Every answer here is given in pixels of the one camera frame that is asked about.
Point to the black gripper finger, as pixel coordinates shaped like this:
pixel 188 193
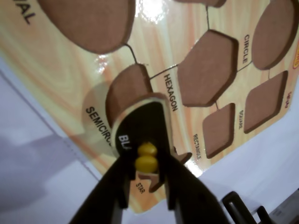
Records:
pixel 109 200
pixel 191 205

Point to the black semicircle piece yellow pin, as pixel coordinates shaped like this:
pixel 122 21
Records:
pixel 144 123

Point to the wooden shape puzzle board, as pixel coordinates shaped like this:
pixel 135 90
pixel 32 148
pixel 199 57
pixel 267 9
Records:
pixel 70 77

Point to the black stand frame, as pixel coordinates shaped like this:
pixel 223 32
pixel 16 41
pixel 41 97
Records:
pixel 232 195

